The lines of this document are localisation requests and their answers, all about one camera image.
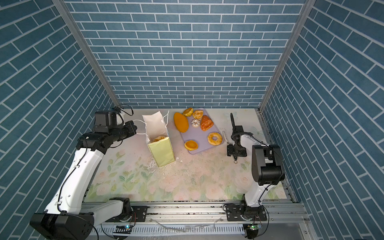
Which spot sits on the lilac plastic tray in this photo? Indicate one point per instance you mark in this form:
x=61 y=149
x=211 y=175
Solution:
x=200 y=137

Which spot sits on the aluminium right corner post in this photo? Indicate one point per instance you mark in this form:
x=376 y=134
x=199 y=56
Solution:
x=287 y=51

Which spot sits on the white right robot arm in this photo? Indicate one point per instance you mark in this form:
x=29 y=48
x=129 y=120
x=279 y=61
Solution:
x=267 y=171

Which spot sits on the brown croissant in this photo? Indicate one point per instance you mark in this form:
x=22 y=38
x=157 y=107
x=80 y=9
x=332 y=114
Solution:
x=206 y=123

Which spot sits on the large orange loaf chunk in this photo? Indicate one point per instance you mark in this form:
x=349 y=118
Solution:
x=158 y=138

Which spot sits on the green floral paper bag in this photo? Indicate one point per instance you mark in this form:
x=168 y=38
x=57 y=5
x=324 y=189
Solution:
x=157 y=125

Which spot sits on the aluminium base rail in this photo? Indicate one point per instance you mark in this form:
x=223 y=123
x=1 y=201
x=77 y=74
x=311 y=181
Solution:
x=285 y=220

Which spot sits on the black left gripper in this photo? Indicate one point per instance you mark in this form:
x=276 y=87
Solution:
x=131 y=131

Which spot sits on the pale puff pastry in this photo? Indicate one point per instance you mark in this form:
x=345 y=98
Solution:
x=198 y=114

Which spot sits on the plain ring donut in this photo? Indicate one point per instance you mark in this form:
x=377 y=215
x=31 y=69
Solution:
x=214 y=138

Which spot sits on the white chocolate drizzle donut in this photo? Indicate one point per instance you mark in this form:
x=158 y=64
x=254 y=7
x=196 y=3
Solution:
x=195 y=123

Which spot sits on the aluminium left corner post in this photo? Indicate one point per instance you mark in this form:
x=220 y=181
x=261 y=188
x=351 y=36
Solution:
x=74 y=29

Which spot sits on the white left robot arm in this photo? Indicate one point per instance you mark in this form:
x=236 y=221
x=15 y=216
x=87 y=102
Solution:
x=65 y=218

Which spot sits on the long oval orange bread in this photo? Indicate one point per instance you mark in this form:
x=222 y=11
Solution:
x=181 y=122

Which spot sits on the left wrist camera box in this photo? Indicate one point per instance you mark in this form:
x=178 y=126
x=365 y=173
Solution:
x=107 y=120

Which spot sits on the yellow tart shell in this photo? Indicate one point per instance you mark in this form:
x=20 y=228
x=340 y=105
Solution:
x=188 y=112

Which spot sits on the aluminium corner post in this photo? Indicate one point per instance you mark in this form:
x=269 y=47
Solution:
x=74 y=29
x=287 y=51

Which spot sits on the white vented cable duct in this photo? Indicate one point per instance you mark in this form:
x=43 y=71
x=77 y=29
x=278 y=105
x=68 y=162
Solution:
x=157 y=230

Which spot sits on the orange egg tart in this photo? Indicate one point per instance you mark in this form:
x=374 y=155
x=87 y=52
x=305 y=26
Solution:
x=191 y=145

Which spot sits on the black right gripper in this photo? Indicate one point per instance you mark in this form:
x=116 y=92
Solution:
x=230 y=151

